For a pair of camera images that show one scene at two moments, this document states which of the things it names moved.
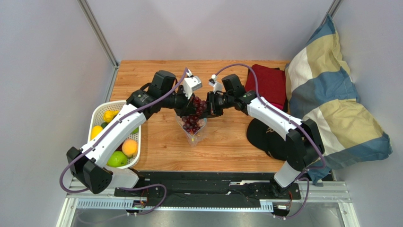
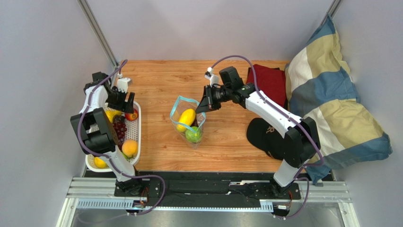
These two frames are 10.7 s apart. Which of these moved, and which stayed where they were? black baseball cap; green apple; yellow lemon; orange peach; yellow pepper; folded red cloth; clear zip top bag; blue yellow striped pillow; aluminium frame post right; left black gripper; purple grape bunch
Moved: yellow lemon; green apple; left black gripper; purple grape bunch; clear zip top bag
Stayed: blue yellow striped pillow; folded red cloth; orange peach; yellow pepper; aluminium frame post right; black baseball cap
